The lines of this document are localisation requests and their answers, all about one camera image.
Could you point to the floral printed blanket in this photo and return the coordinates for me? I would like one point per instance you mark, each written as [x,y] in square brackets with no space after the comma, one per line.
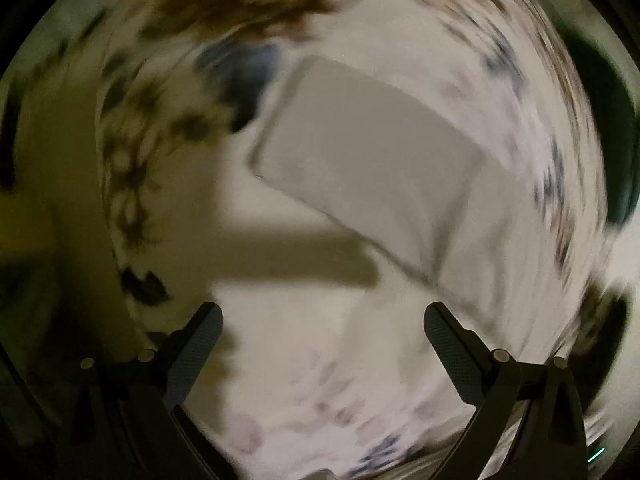
[320,370]

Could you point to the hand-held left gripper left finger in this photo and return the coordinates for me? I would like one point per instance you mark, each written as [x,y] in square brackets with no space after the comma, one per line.
[197,345]

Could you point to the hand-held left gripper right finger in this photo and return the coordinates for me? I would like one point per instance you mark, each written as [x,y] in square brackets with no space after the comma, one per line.
[450,345]

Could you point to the grey cloth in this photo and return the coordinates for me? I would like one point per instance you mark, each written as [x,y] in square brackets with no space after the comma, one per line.
[367,172]

